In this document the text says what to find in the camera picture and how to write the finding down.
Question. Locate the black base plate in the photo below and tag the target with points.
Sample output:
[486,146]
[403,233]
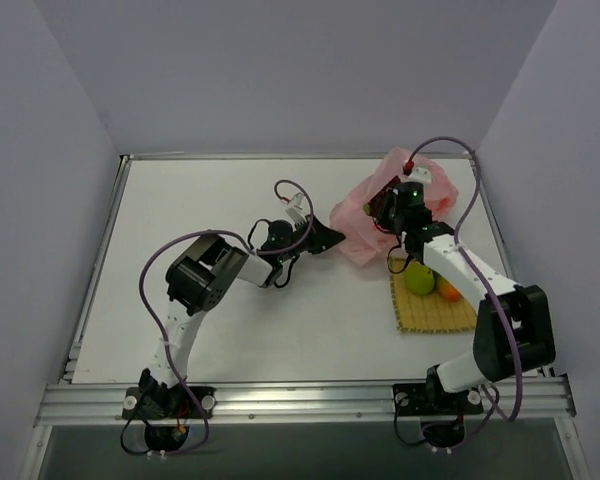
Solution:
[441,416]
[173,423]

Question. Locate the dark red fake grapes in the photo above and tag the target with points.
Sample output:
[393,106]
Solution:
[373,206]

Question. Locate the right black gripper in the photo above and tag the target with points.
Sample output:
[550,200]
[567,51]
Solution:
[383,204]

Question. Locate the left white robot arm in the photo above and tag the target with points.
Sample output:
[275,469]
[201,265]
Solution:
[201,276]

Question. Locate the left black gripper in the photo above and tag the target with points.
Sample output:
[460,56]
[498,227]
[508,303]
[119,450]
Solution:
[311,235]

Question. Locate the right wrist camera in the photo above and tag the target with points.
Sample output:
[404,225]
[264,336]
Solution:
[415,173]

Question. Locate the orange fake mango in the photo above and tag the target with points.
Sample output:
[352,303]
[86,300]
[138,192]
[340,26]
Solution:
[447,291]

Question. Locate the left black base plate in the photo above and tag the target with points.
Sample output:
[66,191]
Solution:
[173,423]

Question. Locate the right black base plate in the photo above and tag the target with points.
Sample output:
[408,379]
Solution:
[441,416]

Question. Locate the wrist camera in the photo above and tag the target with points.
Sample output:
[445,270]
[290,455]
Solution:
[295,210]
[415,173]

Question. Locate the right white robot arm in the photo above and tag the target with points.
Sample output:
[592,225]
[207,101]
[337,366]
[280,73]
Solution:
[513,332]

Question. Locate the green fake pear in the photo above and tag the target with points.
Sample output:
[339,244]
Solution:
[419,279]

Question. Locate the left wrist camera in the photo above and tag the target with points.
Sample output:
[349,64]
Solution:
[295,210]

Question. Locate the yellow woven bamboo mat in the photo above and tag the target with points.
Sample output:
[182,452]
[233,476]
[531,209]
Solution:
[428,314]

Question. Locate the aluminium front rail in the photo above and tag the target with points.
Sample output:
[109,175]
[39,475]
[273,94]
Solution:
[291,402]

